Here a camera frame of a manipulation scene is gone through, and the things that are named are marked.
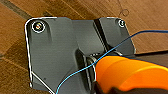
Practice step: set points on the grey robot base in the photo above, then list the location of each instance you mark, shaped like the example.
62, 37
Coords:
56, 50

